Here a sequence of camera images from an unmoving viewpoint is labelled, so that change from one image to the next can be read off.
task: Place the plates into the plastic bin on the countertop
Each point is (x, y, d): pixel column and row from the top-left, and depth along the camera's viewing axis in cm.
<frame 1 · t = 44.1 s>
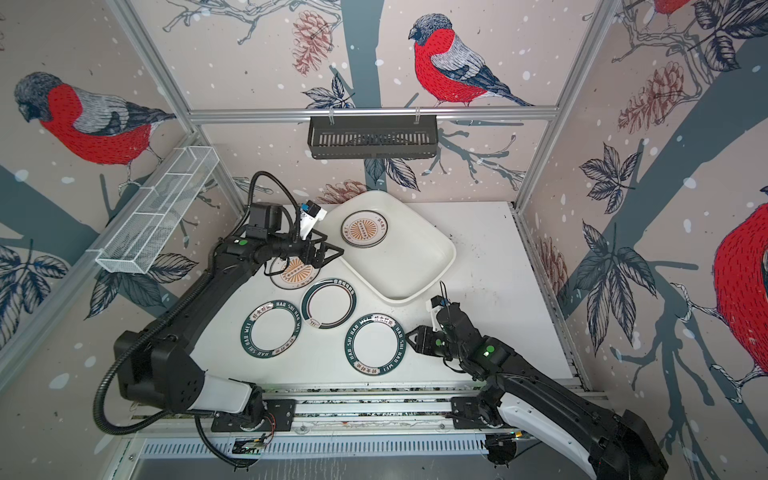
left hand: (330, 243, 77), fingers open
right hand: (405, 342, 78), fingers open
white plastic bin: (388, 244, 110), on the table
orange sunburst plate left: (287, 270, 72), point 27 cm above the table
green rim plate centre: (328, 303, 96), on the table
green rim plate far left: (270, 329, 90), on the table
green rim plate front: (375, 344, 89), on the table

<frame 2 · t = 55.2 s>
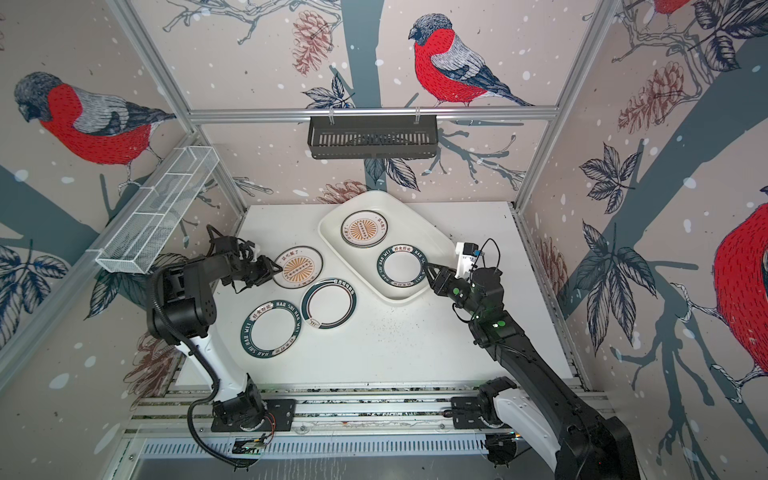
left hand: (275, 269, 99), fingers open
right hand: (422, 269, 76), fingers open
green rim plate front: (402, 266, 107), on the table
the other named things where they were.

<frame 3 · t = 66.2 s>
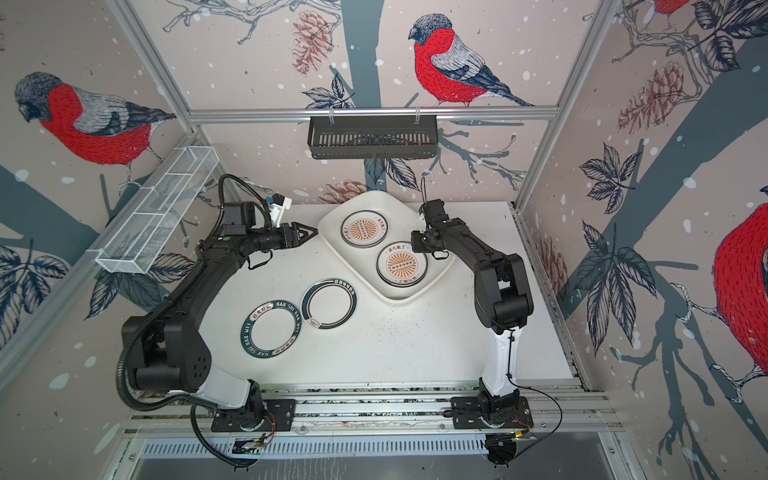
left hand: (308, 232, 81), fingers open
right hand: (416, 246, 99), fingers closed
orange sunburst plate left: (399, 265, 103), point 2 cm above the table
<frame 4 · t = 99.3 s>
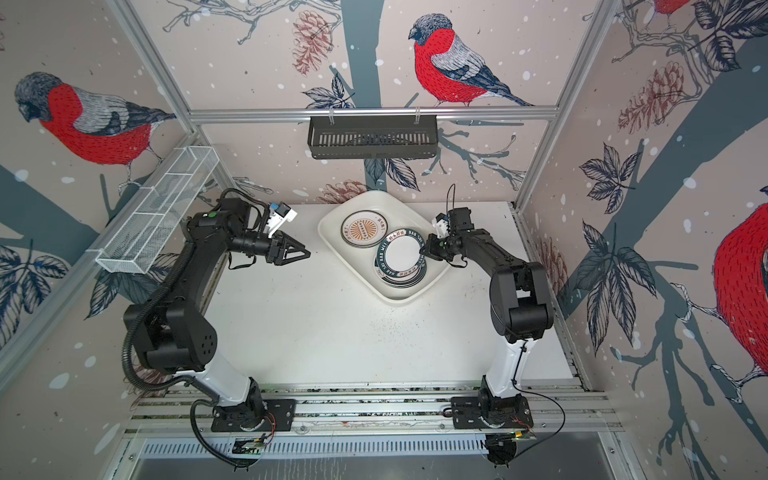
left hand: (300, 251, 77), fingers open
right hand: (421, 252, 96), fingers closed
green rim plate far left: (399, 253, 102), point 6 cm above the table
